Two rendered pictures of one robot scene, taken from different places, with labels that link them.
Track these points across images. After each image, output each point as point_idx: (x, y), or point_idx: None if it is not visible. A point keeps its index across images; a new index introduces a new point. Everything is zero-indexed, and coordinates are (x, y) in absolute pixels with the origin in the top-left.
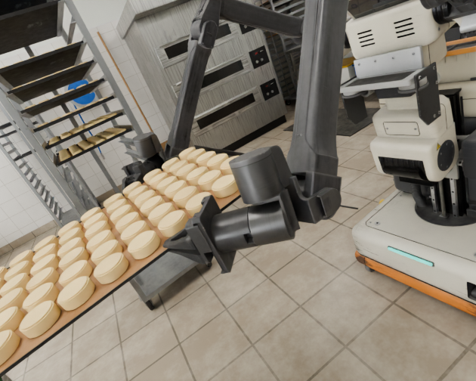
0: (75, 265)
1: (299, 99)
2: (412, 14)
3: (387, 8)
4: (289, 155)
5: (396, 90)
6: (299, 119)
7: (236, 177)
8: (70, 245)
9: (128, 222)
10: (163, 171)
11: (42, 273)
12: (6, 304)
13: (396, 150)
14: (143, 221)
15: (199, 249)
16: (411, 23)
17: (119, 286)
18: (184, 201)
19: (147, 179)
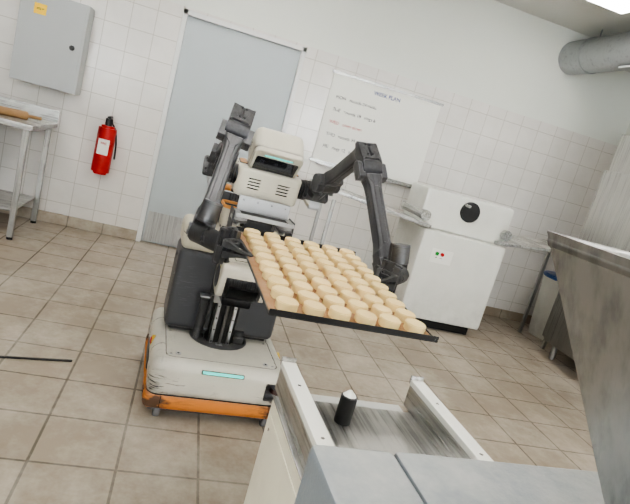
0: (362, 287)
1: (381, 226)
2: (290, 186)
3: (276, 174)
4: (381, 249)
5: (261, 228)
6: (383, 234)
7: (405, 251)
8: (323, 280)
9: (339, 270)
10: (245, 242)
11: (347, 292)
12: (366, 304)
13: (247, 273)
14: (351, 270)
15: (396, 282)
16: (286, 190)
17: None
18: (347, 263)
19: (265, 246)
